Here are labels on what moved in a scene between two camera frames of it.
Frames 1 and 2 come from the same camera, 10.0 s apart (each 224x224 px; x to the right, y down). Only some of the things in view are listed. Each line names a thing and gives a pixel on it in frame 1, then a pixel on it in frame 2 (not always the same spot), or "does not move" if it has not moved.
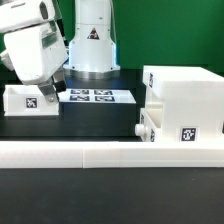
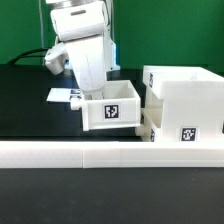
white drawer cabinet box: [191, 100] does not move
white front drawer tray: [151, 123] does not move
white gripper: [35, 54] → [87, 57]
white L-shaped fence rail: [56, 154] does not move
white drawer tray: [26, 100] → [119, 108]
